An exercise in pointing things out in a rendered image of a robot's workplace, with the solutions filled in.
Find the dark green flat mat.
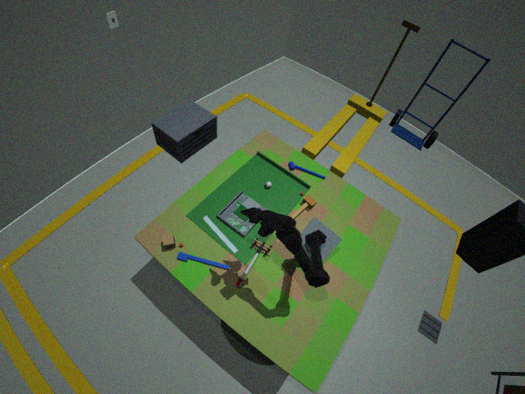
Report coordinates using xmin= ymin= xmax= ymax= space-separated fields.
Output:
xmin=186 ymin=153 xmax=309 ymax=264

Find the pale blue flat bar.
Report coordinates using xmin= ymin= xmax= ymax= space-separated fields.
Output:
xmin=203 ymin=216 xmax=238 ymax=253

